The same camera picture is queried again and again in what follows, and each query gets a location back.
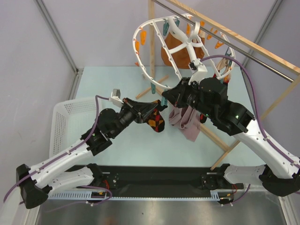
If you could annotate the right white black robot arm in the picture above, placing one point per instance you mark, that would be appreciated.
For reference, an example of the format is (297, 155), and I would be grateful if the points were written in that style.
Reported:
(280, 174)

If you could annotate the mauve hanging sock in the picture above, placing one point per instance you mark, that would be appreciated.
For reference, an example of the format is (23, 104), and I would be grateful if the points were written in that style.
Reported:
(187, 120)

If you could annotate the orange brown hanging sock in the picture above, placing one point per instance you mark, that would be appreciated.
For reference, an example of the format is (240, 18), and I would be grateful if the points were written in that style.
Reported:
(181, 57)

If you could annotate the black argyle sock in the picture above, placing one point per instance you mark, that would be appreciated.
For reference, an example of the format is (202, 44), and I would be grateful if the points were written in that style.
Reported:
(155, 119)
(202, 118)

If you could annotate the red beige fox sock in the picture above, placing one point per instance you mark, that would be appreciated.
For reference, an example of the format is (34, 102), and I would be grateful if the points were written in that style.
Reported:
(226, 79)

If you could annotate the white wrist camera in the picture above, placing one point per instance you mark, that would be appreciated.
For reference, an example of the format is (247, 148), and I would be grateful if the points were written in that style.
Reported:
(115, 98)
(199, 71)

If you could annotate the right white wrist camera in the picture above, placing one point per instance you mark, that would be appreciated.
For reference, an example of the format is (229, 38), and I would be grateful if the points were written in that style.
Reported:
(199, 71)

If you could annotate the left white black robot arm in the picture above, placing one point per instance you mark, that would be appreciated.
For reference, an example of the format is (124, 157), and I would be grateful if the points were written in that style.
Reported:
(42, 180)

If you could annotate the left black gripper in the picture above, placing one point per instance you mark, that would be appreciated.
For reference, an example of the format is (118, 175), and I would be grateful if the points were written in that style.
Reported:
(139, 110)

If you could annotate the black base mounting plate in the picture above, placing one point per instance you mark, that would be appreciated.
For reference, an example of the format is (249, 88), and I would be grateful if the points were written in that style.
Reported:
(161, 182)

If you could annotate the white plastic laundry basket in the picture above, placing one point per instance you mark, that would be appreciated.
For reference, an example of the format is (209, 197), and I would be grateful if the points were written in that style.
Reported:
(71, 119)

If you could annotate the white round clip hanger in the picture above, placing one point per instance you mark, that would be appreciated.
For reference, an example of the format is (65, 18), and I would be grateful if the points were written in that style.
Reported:
(180, 49)

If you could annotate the wooden drying rack frame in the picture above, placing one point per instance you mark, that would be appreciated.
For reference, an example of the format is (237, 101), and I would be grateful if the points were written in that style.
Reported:
(192, 16)

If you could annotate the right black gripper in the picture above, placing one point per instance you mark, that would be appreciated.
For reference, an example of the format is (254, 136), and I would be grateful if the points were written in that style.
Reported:
(182, 93)

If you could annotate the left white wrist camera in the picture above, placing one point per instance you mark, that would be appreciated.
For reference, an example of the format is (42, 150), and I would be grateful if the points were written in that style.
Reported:
(115, 98)

